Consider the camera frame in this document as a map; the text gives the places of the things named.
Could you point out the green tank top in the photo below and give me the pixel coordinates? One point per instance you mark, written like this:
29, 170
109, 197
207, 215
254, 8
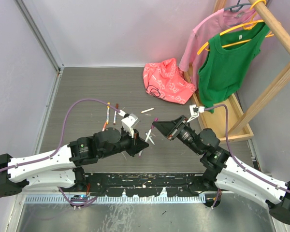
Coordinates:
227, 62

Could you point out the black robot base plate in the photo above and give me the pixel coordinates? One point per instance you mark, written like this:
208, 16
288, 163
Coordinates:
142, 185

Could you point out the brown marker pen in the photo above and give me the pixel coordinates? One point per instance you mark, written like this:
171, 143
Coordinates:
115, 115

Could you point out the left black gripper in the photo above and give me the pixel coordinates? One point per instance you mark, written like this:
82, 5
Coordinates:
137, 143

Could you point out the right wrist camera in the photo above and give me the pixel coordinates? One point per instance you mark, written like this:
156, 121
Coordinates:
195, 111

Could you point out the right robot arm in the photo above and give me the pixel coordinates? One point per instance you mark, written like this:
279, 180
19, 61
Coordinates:
226, 172

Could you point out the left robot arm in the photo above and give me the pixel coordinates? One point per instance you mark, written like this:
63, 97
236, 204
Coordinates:
60, 168

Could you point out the white cable duct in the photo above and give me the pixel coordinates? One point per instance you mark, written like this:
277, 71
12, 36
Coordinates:
59, 199

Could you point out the grey hanger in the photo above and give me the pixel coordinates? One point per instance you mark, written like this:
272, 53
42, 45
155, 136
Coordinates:
237, 7

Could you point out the white ballpoint pen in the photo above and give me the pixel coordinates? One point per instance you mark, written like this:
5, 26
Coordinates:
147, 138

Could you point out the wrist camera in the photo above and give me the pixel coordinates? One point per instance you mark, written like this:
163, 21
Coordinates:
195, 111
129, 122

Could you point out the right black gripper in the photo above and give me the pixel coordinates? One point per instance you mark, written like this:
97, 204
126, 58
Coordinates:
169, 128

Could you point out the aluminium corner profile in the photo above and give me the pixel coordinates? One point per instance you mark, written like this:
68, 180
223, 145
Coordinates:
30, 14

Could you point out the wooden clothes rack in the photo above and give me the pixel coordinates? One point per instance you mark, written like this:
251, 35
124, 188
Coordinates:
262, 108

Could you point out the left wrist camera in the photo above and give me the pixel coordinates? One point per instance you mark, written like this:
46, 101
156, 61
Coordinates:
129, 122

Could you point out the yellow marker pen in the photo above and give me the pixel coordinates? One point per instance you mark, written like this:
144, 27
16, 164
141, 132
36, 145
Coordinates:
108, 114

